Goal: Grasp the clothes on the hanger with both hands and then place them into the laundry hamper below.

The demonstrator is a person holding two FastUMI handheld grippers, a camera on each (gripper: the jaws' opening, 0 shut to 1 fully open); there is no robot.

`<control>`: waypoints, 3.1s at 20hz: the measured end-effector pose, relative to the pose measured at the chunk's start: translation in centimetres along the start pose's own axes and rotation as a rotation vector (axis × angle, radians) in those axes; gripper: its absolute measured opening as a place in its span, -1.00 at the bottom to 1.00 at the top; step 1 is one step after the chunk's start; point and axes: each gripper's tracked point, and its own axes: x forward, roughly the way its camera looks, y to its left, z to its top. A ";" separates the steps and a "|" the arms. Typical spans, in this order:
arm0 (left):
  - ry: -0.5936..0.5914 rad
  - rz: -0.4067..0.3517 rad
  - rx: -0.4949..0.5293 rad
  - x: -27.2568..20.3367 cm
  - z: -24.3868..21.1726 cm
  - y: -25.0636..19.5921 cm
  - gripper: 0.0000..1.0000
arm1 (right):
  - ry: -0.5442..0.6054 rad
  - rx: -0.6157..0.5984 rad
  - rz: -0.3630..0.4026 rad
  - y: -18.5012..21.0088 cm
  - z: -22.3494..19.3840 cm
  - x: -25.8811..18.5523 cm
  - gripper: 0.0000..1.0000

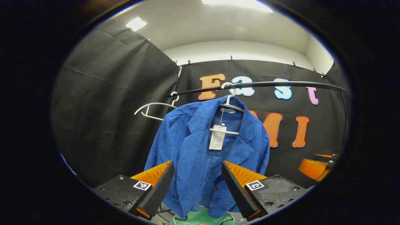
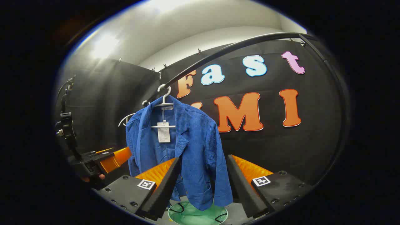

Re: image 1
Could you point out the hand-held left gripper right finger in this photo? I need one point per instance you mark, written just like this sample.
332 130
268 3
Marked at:
237 190

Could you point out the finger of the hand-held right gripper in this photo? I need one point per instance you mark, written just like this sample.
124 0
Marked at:
323 156
312 168

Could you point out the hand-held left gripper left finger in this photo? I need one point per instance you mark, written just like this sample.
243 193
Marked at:
159 190

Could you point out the green laundry hamper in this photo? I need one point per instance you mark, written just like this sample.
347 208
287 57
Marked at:
200 218

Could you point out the black clothes rack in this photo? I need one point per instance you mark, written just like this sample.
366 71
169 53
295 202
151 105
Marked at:
281 83

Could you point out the white plastic hanger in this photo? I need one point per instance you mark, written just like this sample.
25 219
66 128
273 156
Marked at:
156 103
230 98

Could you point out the row of black cloth clips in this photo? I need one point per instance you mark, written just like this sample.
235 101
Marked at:
231 58

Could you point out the ceiling light panel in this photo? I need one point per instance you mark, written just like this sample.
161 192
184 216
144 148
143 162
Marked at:
136 24
237 3

